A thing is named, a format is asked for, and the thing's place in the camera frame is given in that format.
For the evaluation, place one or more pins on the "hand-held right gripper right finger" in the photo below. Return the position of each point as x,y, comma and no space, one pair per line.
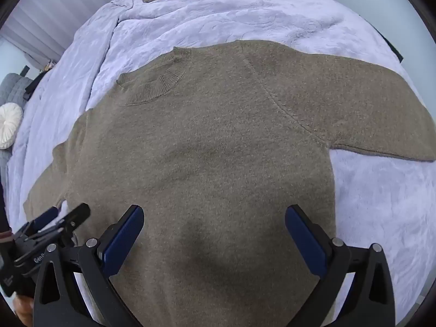
306,238

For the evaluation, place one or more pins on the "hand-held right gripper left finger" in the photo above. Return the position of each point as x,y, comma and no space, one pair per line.
124,236

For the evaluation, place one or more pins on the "brown knit sweater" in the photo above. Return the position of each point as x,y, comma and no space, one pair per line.
218,136

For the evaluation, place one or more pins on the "pale pleated curtain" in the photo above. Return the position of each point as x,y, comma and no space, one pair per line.
51,17

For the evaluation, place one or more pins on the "lavender fleece blanket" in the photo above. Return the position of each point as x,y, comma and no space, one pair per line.
238,13

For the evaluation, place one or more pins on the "grey quilted sofa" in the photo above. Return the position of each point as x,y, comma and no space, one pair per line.
13,85

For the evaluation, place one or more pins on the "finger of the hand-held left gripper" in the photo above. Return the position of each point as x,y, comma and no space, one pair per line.
47,215
76,214

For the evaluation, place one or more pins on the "round white pleated cushion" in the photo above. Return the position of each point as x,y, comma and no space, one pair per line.
8,126

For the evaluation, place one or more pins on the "person's left hand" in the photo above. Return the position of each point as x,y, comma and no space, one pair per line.
23,310

